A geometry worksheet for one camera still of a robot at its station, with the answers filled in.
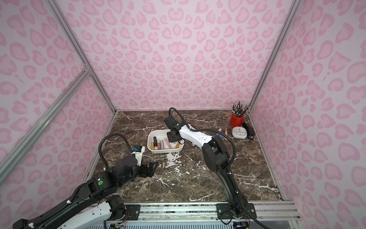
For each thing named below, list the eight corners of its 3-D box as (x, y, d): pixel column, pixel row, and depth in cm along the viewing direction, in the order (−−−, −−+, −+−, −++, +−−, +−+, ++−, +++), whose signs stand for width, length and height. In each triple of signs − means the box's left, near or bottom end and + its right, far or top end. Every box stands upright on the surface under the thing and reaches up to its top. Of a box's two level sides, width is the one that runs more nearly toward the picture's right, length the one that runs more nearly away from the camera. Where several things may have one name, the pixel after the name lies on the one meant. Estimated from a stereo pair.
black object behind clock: (248, 140, 103) (251, 135, 99) (242, 125, 112) (244, 120, 108) (253, 140, 104) (256, 135, 99) (246, 125, 113) (249, 120, 108)
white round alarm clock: (233, 139, 104) (234, 136, 101) (231, 129, 110) (232, 126, 107) (247, 139, 104) (248, 136, 101) (244, 129, 110) (245, 126, 107)
